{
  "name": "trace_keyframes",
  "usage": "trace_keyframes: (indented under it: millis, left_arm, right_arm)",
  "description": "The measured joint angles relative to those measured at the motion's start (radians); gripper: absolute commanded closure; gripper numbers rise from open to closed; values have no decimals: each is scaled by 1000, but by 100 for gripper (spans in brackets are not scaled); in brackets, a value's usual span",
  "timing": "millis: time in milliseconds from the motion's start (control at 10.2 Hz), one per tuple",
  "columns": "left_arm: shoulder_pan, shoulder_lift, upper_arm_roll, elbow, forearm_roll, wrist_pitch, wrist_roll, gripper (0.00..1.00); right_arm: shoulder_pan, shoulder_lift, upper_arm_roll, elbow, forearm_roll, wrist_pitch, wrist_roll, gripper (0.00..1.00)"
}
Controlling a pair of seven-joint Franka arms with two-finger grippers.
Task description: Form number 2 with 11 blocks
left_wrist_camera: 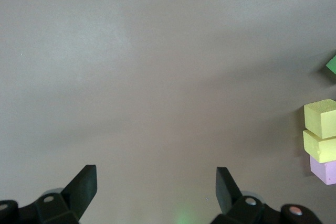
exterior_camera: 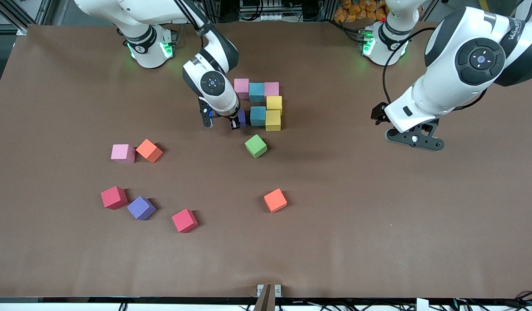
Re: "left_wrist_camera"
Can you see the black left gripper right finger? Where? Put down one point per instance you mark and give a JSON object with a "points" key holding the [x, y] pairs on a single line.
{"points": [[225, 190]]}

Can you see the pink foam cube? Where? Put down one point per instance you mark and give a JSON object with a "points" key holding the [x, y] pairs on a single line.
{"points": [[324, 170]]}

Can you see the green foam cube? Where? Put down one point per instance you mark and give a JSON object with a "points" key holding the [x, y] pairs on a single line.
{"points": [[333, 65]]}

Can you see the yellow foam cube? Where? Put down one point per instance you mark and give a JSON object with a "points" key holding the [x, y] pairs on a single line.
{"points": [[324, 119], [321, 149]]}

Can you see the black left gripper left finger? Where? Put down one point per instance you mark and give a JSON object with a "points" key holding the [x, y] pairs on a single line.
{"points": [[81, 190]]}

